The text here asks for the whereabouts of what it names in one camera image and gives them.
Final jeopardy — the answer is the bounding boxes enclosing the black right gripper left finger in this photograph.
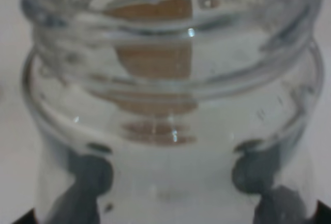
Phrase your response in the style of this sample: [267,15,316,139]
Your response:
[15,155,113,223]

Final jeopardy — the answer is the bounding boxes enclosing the clear plastic water bottle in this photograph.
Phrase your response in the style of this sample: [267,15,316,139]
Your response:
[21,0,324,223]

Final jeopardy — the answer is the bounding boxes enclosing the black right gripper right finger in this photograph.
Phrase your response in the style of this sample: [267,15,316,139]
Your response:
[232,141,330,223]

